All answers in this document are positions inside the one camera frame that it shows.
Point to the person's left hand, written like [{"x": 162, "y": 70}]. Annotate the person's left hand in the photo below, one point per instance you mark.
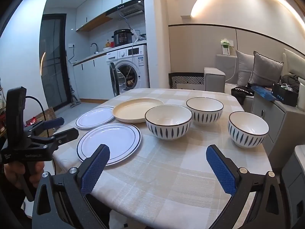
[{"x": 13, "y": 174}]

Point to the black box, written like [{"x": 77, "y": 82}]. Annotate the black box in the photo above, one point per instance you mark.
[{"x": 283, "y": 95}]

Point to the cream plate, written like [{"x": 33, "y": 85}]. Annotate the cream plate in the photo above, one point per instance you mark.
[{"x": 135, "y": 111}]

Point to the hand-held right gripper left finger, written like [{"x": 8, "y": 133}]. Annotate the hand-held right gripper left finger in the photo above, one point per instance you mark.
[{"x": 95, "y": 169}]

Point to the grey sofa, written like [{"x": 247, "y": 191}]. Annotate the grey sofa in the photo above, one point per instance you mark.
[{"x": 214, "y": 81}]

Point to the kitchen faucet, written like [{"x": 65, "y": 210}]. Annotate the kitchen faucet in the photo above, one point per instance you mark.
[{"x": 97, "y": 49}]

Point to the white bowl blue leaf pattern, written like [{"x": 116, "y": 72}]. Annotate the white bowl blue leaf pattern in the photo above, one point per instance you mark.
[
  {"x": 166, "y": 130},
  {"x": 245, "y": 136},
  {"x": 205, "y": 116}
]

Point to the blue packet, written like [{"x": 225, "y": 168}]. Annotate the blue packet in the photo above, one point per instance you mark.
[{"x": 262, "y": 91}]

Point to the grey cushion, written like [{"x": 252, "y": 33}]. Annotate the grey cushion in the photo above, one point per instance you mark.
[
  {"x": 243, "y": 69},
  {"x": 264, "y": 71}
]

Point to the white rimmed plate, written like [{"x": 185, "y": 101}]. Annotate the white rimmed plate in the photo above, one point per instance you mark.
[
  {"x": 114, "y": 140},
  {"x": 95, "y": 118}
]

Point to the beige checked tablecloth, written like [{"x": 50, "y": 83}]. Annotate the beige checked tablecloth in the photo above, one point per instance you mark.
[{"x": 166, "y": 171}]

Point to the white container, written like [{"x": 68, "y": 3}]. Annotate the white container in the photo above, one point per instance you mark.
[{"x": 302, "y": 96}]

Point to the white wall socket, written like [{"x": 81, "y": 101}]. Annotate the white wall socket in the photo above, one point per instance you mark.
[{"x": 71, "y": 45}]

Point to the black framed glass door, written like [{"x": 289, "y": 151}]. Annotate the black framed glass door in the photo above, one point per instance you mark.
[{"x": 51, "y": 64}]

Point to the grey cabinet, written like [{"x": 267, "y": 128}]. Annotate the grey cabinet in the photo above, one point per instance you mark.
[{"x": 274, "y": 124}]

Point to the white kitchen base cabinets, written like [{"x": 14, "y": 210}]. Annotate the white kitchen base cabinets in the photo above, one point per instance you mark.
[{"x": 93, "y": 76}]

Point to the range hood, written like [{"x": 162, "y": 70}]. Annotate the range hood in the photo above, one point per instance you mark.
[{"x": 128, "y": 9}]

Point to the black bag white print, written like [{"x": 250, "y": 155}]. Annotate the black bag white print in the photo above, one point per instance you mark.
[{"x": 240, "y": 93}]

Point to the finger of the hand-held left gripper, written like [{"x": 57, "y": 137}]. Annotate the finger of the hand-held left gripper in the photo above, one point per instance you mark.
[
  {"x": 54, "y": 122},
  {"x": 69, "y": 133}
]

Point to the black white patterned stool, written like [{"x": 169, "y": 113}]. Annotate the black white patterned stool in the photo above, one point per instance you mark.
[{"x": 188, "y": 80}]

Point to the yellow figurine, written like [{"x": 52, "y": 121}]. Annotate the yellow figurine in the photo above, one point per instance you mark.
[{"x": 108, "y": 45}]

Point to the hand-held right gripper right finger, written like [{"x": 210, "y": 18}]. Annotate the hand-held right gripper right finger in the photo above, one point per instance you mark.
[{"x": 220, "y": 169}]

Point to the red packet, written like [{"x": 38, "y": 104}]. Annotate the red packet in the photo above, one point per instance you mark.
[{"x": 31, "y": 121}]

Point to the patterned brown cardboard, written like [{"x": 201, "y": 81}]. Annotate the patterned brown cardboard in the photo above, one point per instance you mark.
[{"x": 50, "y": 114}]

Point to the black pressure cooker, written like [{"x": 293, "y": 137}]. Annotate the black pressure cooker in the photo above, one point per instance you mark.
[{"x": 122, "y": 38}]

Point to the white wall cabinets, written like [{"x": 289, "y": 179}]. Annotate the white wall cabinets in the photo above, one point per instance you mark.
[{"x": 95, "y": 4}]

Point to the floor mop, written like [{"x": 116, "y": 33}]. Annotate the floor mop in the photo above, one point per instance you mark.
[{"x": 73, "y": 100}]

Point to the white washing machine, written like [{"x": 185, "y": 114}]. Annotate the white washing machine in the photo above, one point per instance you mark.
[{"x": 140, "y": 59}]

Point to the dark jacket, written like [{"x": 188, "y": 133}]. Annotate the dark jacket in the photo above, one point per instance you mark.
[{"x": 289, "y": 81}]

